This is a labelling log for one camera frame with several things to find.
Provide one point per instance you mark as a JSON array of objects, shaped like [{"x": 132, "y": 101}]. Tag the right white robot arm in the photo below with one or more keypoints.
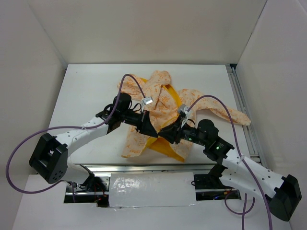
[{"x": 282, "y": 193}]

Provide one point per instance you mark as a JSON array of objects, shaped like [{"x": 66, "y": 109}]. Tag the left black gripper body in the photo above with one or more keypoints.
[{"x": 131, "y": 118}]

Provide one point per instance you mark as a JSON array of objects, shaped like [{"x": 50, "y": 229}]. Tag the yellow and patterned jacket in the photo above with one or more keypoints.
[{"x": 163, "y": 111}]

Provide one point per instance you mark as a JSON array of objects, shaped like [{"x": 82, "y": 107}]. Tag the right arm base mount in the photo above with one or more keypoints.
[{"x": 207, "y": 188}]

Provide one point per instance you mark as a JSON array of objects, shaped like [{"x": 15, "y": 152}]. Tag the white cover sheet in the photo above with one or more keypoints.
[{"x": 166, "y": 189}]

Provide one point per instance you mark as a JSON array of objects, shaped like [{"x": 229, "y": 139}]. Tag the aluminium frame rail right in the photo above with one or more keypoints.
[{"x": 253, "y": 144}]

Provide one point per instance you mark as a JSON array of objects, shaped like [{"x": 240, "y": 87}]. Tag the aluminium frame rail front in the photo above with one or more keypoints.
[{"x": 141, "y": 168}]

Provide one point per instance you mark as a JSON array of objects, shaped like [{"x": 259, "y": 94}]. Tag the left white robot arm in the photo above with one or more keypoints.
[{"x": 51, "y": 154}]

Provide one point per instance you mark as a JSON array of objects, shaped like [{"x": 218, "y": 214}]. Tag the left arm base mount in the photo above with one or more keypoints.
[{"x": 96, "y": 192}]

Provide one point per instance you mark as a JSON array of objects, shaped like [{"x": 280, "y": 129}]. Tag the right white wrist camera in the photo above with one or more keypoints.
[{"x": 184, "y": 113}]

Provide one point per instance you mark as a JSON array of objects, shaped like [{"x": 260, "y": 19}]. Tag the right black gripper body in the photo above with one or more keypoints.
[{"x": 189, "y": 133}]

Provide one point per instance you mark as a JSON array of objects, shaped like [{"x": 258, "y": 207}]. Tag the aluminium frame rail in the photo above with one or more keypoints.
[
  {"x": 253, "y": 144},
  {"x": 141, "y": 168}
]

